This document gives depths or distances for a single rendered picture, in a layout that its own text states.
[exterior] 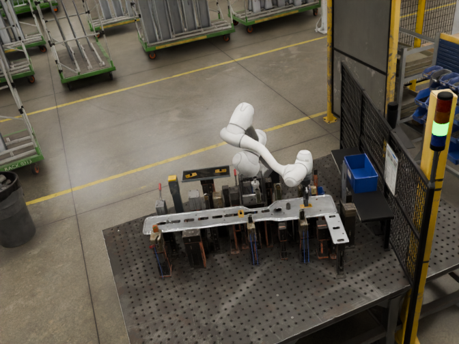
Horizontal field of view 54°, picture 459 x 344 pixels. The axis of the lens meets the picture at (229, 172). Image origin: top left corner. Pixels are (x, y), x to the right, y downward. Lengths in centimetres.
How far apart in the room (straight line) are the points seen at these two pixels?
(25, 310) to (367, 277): 299
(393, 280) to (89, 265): 288
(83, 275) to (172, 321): 177
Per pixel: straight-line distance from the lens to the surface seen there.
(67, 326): 431
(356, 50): 556
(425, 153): 268
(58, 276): 478
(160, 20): 969
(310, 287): 315
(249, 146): 316
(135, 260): 356
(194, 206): 337
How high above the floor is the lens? 306
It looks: 34 degrees down
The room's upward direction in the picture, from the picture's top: 8 degrees counter-clockwise
